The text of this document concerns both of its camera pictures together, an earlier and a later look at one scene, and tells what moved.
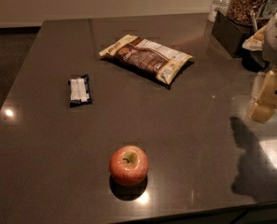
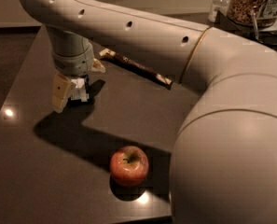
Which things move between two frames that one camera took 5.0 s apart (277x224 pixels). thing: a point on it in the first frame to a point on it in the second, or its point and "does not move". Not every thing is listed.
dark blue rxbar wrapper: (79, 91) does not move
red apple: (129, 165) does not move
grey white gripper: (276, 42) to (72, 65)
